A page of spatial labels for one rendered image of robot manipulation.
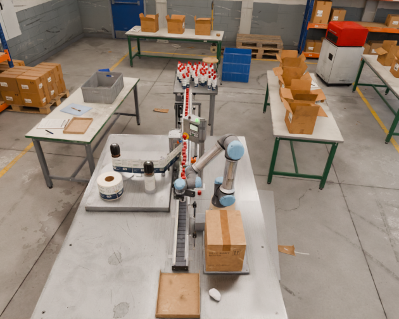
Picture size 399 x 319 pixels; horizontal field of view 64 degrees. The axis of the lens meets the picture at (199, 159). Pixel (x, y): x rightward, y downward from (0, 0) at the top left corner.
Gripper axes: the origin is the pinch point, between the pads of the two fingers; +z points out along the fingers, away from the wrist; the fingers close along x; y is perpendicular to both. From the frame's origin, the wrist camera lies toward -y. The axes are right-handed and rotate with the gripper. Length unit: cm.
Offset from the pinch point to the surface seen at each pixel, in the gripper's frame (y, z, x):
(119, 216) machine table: 50, 4, 15
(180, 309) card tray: -1, -34, 80
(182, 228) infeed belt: 0.0, -8.2, 25.7
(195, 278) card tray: -10, -23, 62
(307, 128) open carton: -140, 71, -111
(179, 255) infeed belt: 1, -20, 47
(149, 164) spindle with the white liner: 27.4, -14.5, -23.1
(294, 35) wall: -291, 410, -622
